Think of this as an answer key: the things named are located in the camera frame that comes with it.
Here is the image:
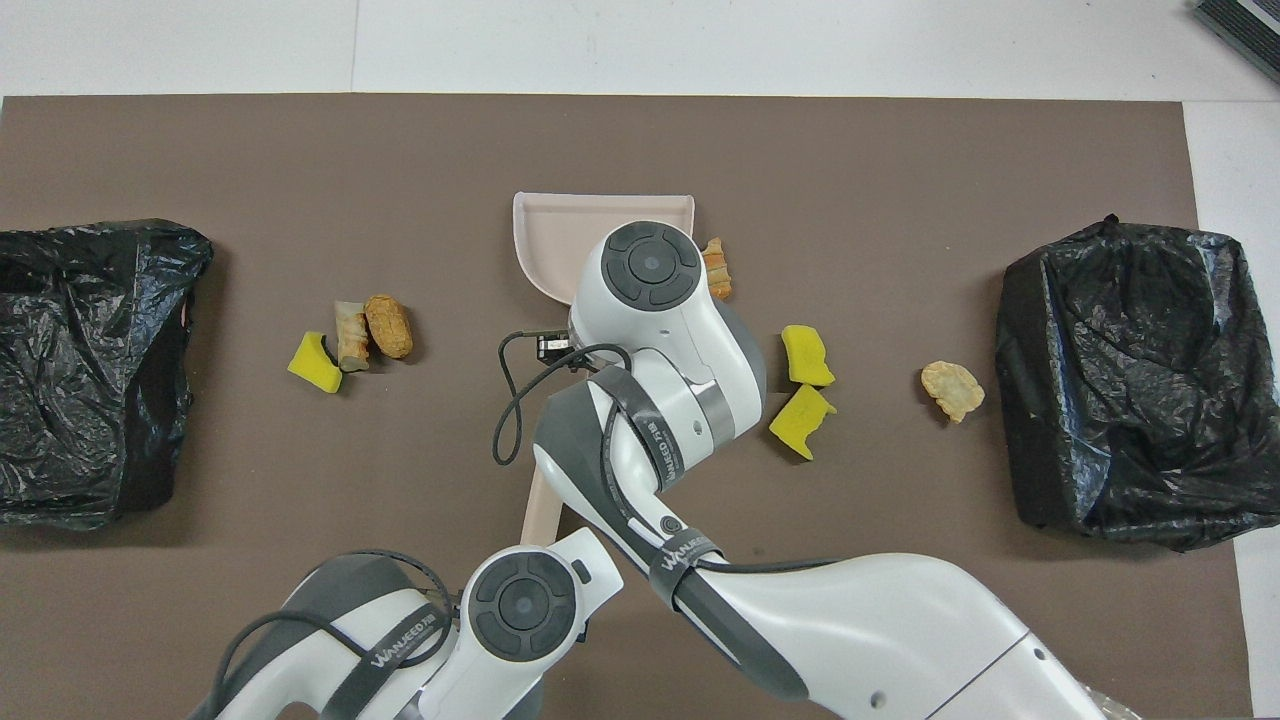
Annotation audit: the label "beige plastic dustpan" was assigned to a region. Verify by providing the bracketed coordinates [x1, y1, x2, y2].
[512, 192, 697, 306]

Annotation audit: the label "beige hand brush black bristles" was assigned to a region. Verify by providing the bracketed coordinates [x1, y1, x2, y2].
[520, 465, 566, 548]

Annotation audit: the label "black bag lined trash bin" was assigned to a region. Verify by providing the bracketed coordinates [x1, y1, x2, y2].
[995, 214, 1280, 554]
[0, 219, 215, 531]

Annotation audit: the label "brown toy bread loaf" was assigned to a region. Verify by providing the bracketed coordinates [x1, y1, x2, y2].
[363, 293, 414, 361]

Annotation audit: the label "orange striped toy croissant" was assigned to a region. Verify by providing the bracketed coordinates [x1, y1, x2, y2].
[700, 237, 733, 301]

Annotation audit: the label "yellow sponge piece green back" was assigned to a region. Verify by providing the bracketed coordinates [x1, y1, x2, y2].
[287, 331, 344, 394]

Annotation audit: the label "brown table mat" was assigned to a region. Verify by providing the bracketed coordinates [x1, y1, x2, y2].
[0, 94, 1256, 720]

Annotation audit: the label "pale beige toy cookie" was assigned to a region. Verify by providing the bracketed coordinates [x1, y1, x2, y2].
[920, 361, 986, 425]

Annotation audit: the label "grey ribbed device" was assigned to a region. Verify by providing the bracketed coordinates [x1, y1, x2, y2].
[1193, 0, 1280, 86]

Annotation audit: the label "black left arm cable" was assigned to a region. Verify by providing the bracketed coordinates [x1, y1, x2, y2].
[215, 548, 463, 720]

